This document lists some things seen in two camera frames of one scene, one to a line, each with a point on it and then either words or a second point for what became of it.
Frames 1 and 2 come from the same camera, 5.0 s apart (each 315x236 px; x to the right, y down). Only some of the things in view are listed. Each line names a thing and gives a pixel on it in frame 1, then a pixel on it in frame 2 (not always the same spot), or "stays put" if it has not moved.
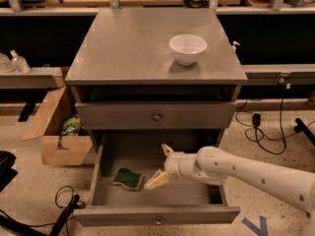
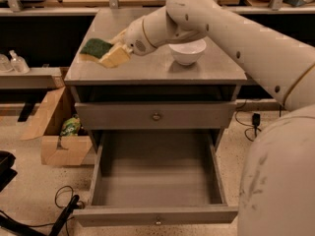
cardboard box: [47, 124] stays put
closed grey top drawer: [110, 116] stays put
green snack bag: [71, 126] stays put
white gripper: [171, 164] → [135, 38]
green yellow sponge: [127, 178] → [93, 49]
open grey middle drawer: [175, 203] stays put
